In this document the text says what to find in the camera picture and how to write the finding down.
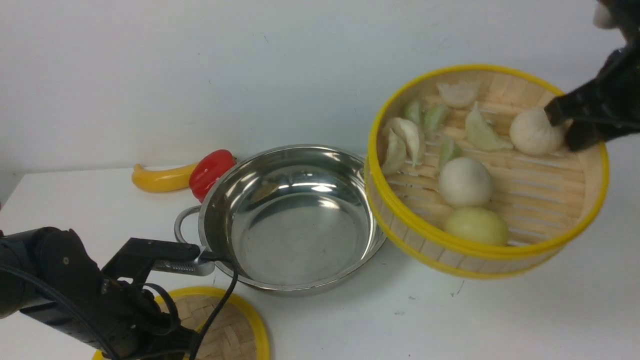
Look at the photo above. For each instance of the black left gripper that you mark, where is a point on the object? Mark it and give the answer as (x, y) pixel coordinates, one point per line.
(123, 321)

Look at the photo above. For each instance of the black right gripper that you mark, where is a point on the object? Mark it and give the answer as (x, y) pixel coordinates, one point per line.
(618, 82)

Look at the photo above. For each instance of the woven bamboo steamer lid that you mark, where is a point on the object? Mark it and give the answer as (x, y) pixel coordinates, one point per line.
(238, 331)

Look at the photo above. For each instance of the yellow rimmed bamboo steamer basket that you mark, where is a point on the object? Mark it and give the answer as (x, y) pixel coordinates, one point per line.
(546, 201)

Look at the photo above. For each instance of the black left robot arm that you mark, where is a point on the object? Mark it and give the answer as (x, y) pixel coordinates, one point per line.
(46, 273)

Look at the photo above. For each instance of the stainless steel pot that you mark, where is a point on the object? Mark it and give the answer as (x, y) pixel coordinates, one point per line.
(293, 220)

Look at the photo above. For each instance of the white round bun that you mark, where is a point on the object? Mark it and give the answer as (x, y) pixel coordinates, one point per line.
(532, 133)
(465, 182)

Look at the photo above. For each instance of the pale green dumpling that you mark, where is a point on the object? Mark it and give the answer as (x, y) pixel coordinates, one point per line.
(481, 134)
(448, 150)
(434, 118)

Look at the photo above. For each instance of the white translucent dumpling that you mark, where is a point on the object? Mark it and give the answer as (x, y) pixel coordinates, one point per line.
(458, 95)

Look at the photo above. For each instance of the pale yellow round bun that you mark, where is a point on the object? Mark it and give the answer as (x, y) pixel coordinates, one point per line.
(477, 225)

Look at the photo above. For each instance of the yellow banana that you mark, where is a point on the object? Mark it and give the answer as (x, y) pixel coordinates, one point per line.
(162, 181)

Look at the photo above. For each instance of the red bell pepper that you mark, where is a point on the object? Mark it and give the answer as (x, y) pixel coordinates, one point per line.
(208, 171)

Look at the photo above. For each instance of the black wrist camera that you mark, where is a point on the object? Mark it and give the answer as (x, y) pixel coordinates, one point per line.
(138, 257)

